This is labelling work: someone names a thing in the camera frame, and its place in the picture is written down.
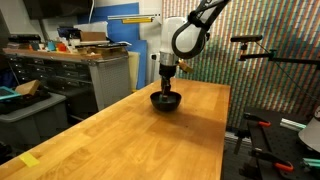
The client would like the teal cup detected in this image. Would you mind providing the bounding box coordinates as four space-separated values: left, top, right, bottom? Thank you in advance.
46 40 57 52

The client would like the black wall screen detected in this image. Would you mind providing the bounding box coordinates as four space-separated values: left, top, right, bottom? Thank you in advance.
22 0 95 20

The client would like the orange container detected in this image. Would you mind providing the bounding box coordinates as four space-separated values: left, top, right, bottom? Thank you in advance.
55 42 68 53

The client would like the white cable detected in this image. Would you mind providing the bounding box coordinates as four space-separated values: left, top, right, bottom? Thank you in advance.
88 0 96 24

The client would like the black bowl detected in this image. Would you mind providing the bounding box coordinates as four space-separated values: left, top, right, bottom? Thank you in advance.
149 90 183 113

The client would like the beige foam board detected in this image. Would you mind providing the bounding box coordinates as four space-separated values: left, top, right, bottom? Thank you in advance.
128 51 141 93

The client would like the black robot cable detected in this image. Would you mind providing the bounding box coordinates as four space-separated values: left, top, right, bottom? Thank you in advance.
170 0 232 61

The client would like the metal wall rail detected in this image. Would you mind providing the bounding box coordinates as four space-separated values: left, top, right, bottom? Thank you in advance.
107 13 162 21

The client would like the yellow spirit level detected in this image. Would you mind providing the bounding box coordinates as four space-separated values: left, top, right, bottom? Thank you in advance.
121 17 154 25

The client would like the white rounded object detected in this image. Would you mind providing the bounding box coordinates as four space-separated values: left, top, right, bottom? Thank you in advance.
297 106 320 154

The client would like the cardboard box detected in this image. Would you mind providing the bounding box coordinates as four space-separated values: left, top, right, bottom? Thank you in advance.
79 30 107 43

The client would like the black breadboard table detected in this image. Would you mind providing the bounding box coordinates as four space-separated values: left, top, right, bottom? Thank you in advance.
222 106 320 180

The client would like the black drawer cabinet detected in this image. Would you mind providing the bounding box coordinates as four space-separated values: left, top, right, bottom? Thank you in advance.
5 54 98 96

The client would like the grey perforated panel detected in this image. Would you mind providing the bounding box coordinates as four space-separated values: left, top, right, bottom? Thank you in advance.
88 56 132 112

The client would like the black clamp orange handle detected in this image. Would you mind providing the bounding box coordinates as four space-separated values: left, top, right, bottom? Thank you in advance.
249 147 295 173
242 112 272 129

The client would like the small blue board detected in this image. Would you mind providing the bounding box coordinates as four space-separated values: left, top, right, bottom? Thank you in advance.
128 39 149 90

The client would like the wooden workbench top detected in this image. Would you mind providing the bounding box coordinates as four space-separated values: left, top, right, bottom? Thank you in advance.
2 47 130 64

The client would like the black box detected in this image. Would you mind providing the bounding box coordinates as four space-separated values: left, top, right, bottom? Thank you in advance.
7 33 42 44

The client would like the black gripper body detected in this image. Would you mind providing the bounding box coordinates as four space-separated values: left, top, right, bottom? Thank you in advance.
158 63 178 80

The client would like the white paper sheet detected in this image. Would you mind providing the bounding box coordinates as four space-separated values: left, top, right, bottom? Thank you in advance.
73 21 110 34

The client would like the black stereo camera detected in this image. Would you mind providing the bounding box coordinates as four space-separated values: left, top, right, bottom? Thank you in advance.
230 34 264 44

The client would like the teal tray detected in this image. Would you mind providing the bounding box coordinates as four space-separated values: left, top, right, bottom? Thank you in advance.
0 86 22 102

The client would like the grey plastic bin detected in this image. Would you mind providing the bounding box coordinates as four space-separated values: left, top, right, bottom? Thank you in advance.
0 92 68 149

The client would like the black flat bar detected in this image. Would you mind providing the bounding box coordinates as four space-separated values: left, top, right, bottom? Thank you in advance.
247 121 274 158

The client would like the large blue board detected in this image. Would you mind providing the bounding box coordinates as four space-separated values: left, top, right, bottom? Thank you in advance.
78 2 141 44

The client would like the yellow tape piece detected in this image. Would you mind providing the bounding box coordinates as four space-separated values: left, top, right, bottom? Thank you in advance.
18 152 41 168

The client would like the teal bar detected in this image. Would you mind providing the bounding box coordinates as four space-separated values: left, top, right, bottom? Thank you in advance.
302 157 320 170

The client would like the wooden block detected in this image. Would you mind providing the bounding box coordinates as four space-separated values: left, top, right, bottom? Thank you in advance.
14 79 42 97

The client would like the aluminium extrusion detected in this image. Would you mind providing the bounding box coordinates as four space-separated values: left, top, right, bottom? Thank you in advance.
279 117 307 132

